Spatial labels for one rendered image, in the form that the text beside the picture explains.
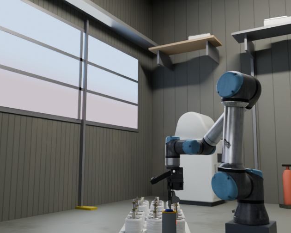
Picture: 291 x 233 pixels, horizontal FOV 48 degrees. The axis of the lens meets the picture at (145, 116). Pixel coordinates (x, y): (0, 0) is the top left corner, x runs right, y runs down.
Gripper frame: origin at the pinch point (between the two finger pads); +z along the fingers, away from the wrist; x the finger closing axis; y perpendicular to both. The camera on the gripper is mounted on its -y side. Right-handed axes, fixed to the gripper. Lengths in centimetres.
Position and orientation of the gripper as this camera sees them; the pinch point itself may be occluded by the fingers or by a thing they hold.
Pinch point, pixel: (168, 206)
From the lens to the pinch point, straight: 169.5
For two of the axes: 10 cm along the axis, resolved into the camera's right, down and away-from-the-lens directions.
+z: -0.1, 9.9, -1.4
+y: 10.0, 0.0, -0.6
